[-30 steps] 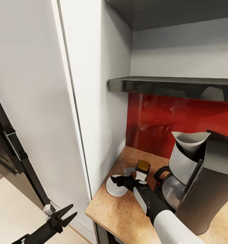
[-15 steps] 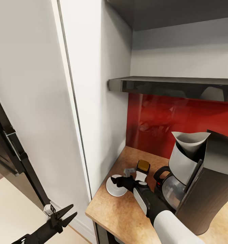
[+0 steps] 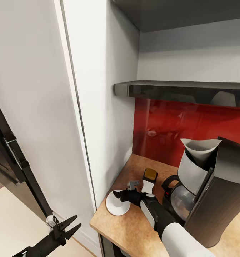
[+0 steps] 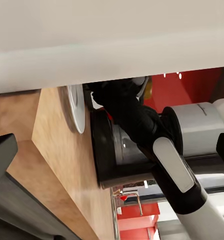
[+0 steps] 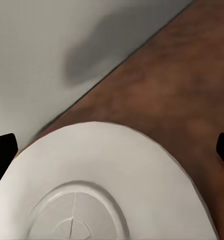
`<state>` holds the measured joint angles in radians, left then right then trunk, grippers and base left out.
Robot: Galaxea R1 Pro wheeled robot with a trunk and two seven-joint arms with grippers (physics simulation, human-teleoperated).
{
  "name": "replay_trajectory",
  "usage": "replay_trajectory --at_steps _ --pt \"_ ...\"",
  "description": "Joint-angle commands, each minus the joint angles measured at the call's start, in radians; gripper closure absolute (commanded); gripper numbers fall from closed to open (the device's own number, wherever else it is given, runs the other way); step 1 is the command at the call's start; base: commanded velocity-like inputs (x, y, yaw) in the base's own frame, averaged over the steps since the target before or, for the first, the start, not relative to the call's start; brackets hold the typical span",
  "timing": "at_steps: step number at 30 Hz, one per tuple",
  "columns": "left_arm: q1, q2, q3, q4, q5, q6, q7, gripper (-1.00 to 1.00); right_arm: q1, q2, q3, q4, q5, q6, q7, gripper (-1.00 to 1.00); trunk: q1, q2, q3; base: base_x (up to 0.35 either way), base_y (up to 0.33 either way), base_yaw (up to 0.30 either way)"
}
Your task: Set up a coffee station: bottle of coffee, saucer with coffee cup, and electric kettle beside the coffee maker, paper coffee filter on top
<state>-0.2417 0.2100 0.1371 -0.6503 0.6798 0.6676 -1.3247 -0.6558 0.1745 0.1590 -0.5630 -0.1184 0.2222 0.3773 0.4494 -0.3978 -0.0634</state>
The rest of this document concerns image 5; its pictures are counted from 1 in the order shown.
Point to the saucer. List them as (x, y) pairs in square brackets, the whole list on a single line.
[(100, 180)]

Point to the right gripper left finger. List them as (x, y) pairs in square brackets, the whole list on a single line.
[(8, 150)]

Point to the countertop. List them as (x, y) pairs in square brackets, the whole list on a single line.
[(172, 90)]

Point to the fridge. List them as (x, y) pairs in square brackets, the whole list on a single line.
[(54, 52)]

